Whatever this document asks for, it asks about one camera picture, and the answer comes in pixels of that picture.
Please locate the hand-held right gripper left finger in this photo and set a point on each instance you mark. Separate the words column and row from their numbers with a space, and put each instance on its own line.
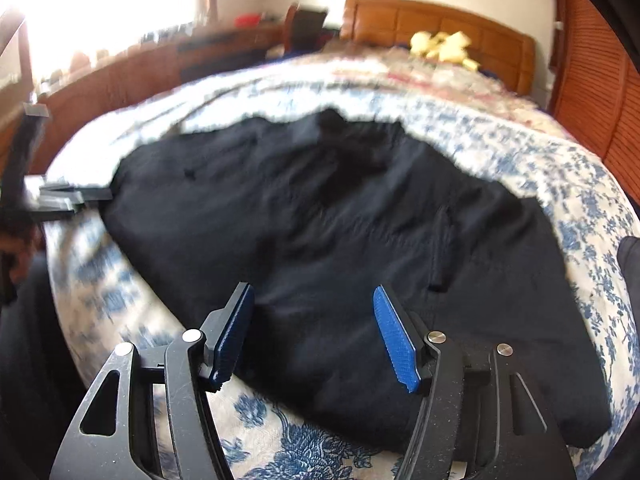
column 230, row 340

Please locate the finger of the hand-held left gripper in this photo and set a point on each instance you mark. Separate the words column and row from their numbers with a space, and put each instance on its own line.
column 85, row 191
column 55, row 210

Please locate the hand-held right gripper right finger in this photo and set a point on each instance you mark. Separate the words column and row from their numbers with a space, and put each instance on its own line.
column 395, row 340

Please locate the black coat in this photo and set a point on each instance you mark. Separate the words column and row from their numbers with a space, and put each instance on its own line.
column 325, row 235

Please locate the person's left hand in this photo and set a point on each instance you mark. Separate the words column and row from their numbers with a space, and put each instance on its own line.
column 17, row 252

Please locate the long wooden cabinet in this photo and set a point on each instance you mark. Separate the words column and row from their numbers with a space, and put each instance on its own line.
column 125, row 75

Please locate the person's dark clothing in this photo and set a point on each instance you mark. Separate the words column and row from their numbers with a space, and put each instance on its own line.
column 30, row 370

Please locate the window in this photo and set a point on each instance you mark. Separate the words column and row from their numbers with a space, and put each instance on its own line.
column 100, row 5

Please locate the blue floral bed sheet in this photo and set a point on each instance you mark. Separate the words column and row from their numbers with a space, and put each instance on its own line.
column 575, row 200

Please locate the red bowl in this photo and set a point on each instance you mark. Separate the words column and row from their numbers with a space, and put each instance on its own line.
column 248, row 20

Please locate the grey bedding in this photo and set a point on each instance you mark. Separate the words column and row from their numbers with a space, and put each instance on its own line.
column 631, row 270

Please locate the pink floral blanket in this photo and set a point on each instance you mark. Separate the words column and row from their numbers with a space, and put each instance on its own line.
column 425, row 80

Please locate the dark wooden chair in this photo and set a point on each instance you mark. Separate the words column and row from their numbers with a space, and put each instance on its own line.
column 305, row 27

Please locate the yellow plush toy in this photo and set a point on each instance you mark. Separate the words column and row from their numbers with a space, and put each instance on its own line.
column 440, row 45

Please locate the wooden louvered wardrobe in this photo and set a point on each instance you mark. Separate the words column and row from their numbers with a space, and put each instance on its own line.
column 600, row 100

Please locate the wooden headboard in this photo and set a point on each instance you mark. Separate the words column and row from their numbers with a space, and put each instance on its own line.
column 390, row 20

